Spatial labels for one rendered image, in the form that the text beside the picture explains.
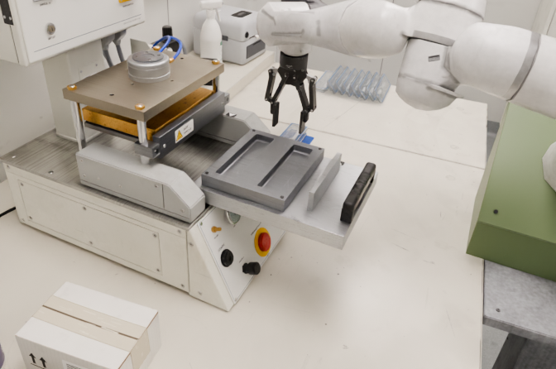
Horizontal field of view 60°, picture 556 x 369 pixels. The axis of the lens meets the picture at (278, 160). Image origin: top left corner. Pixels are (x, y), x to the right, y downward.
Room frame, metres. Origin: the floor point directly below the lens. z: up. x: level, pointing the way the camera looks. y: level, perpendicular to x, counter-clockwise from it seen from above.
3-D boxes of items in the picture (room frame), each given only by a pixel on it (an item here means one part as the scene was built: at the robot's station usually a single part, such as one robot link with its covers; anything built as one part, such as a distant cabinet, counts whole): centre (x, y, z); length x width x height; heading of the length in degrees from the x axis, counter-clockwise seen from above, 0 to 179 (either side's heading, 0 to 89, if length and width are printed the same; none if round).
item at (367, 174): (0.71, -0.15, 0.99); 0.15 x 0.02 x 0.04; 158
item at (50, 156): (0.89, 0.29, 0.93); 0.46 x 0.35 x 0.01; 68
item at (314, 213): (0.76, -0.02, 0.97); 0.30 x 0.22 x 0.08; 68
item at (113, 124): (0.89, 0.26, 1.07); 0.22 x 0.17 x 0.10; 158
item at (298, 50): (1.26, -0.01, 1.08); 0.13 x 0.12 x 0.05; 159
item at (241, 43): (1.90, 0.22, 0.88); 0.25 x 0.20 x 0.17; 65
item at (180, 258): (0.89, 0.25, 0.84); 0.53 x 0.37 x 0.17; 68
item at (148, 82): (0.91, 0.28, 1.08); 0.31 x 0.24 x 0.13; 158
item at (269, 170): (0.78, 0.02, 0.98); 0.20 x 0.17 x 0.03; 158
